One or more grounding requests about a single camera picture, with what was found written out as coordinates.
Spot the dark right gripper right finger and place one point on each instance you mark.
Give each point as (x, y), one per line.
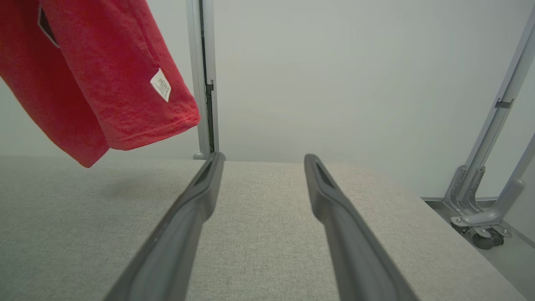
(355, 251)

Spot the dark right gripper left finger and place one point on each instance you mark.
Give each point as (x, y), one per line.
(175, 234)

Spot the red jersey with black print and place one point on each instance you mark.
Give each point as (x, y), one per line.
(104, 83)

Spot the black caster wheel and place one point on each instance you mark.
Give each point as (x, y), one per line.
(487, 240)

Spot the grey partition post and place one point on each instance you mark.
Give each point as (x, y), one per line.
(193, 83)

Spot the grey metal stand frame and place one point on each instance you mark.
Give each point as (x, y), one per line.
(493, 125)

